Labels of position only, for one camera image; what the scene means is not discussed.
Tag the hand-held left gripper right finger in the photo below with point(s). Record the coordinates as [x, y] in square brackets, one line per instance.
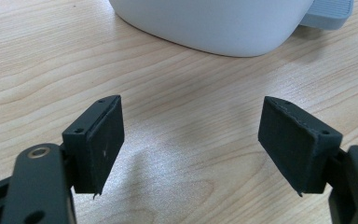
[295, 146]

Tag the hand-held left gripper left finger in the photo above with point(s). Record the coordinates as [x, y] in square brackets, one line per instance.
[98, 149]

